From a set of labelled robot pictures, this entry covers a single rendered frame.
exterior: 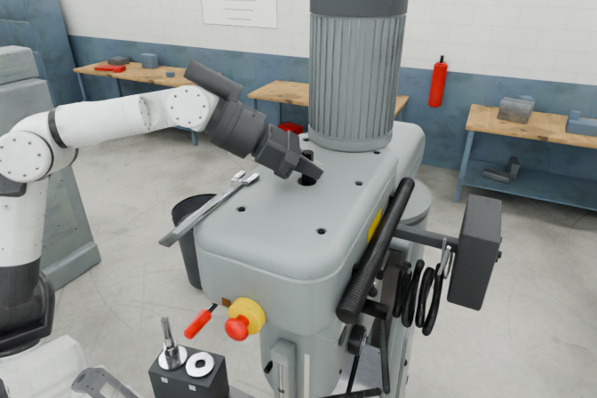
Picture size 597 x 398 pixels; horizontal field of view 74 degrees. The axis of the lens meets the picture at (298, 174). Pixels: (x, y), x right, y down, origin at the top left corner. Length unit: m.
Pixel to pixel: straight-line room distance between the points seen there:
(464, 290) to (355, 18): 0.67
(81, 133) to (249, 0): 5.04
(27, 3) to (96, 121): 7.10
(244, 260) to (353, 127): 0.39
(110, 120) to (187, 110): 0.13
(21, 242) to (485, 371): 2.70
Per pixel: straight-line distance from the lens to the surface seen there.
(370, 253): 0.71
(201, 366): 1.47
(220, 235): 0.62
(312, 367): 0.94
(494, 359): 3.09
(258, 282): 0.62
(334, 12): 0.80
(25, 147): 0.71
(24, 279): 0.82
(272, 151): 0.67
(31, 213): 0.78
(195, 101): 0.64
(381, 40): 0.82
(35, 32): 7.82
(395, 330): 1.47
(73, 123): 0.71
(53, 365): 0.85
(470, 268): 1.01
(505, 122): 4.46
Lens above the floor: 2.25
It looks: 28 degrees down
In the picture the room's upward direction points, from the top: straight up
